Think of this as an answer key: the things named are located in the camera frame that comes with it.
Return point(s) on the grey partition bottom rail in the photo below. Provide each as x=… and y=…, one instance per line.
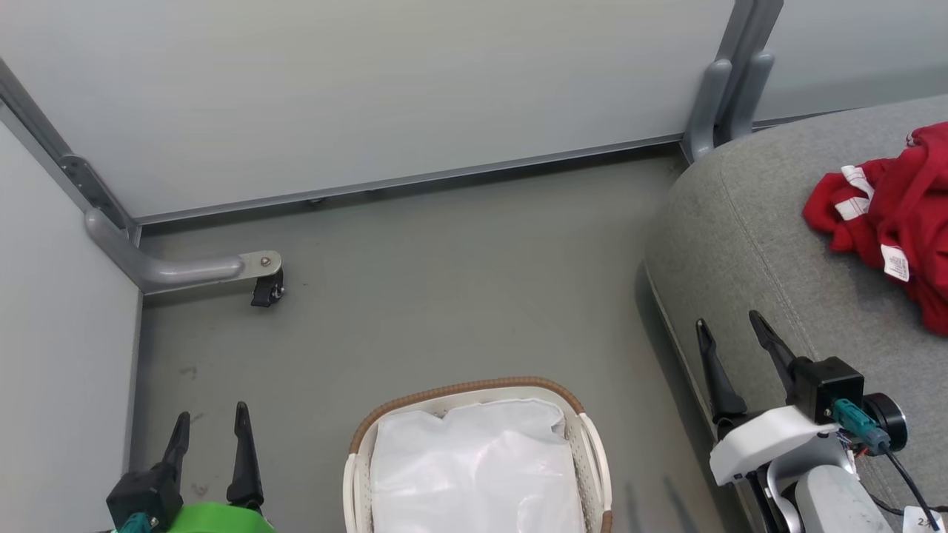
x=407, y=178

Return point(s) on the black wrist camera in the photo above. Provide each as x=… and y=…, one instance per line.
x=829, y=381
x=144, y=492

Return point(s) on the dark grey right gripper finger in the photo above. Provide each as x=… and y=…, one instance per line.
x=779, y=355
x=724, y=392

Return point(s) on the white plastic basket liner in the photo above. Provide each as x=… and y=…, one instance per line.
x=474, y=474

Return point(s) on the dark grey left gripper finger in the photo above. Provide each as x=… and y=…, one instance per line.
x=178, y=444
x=244, y=474

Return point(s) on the grey partition post with feet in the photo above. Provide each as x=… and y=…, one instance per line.
x=749, y=26

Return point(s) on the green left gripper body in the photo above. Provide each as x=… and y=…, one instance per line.
x=222, y=520

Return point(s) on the long grey partition foot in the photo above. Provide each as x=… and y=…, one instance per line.
x=170, y=270

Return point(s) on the white laundry basket brown rim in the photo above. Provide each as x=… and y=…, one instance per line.
x=592, y=459

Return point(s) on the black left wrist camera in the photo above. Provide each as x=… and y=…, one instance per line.
x=144, y=492

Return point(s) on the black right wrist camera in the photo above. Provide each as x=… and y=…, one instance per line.
x=829, y=381

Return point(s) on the grey fabric sofa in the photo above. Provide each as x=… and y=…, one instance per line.
x=755, y=237

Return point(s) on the red and white garment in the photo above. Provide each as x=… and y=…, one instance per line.
x=903, y=207

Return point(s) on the black caster wheel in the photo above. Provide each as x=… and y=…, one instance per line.
x=265, y=291

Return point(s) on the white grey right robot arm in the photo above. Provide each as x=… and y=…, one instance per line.
x=833, y=503

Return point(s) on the grey partition post with bracket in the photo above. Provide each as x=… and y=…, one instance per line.
x=44, y=137

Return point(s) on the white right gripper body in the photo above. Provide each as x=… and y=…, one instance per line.
x=770, y=440

